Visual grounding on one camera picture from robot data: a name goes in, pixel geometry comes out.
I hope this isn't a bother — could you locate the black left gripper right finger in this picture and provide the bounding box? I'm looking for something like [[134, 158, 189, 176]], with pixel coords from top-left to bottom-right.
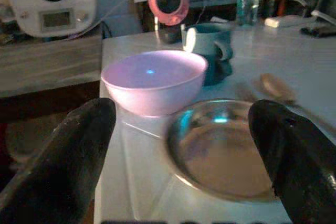
[[248, 99, 336, 224]]

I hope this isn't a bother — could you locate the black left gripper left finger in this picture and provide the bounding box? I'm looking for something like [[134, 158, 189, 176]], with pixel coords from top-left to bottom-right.
[[0, 98, 117, 224]]

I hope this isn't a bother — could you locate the metal spoon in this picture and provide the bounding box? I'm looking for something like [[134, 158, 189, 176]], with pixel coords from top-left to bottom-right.
[[253, 73, 336, 137]]

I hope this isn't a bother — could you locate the round metal plate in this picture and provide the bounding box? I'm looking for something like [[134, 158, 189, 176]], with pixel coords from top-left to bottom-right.
[[165, 99, 279, 202]]

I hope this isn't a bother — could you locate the wooden side counter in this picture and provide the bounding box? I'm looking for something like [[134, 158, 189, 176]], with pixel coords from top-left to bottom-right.
[[0, 34, 103, 99]]

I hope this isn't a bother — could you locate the pink plastic bowl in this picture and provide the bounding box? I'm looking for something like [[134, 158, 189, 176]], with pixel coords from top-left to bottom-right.
[[100, 50, 208, 117]]

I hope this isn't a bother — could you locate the black flat device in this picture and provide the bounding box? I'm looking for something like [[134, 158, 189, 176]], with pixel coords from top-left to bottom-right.
[[300, 23, 336, 38]]

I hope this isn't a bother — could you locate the teal ceramic mug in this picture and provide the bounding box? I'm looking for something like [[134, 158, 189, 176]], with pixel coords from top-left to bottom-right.
[[181, 23, 234, 86]]

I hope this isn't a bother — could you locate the orange lidded jar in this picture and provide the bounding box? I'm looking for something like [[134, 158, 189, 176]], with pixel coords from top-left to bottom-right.
[[261, 0, 286, 19]]

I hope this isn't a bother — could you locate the white kitchen food processor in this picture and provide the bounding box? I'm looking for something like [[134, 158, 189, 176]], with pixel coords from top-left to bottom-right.
[[8, 0, 97, 38]]

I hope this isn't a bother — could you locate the white cable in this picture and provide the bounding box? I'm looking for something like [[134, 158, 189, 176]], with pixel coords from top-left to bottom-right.
[[65, 0, 149, 39]]

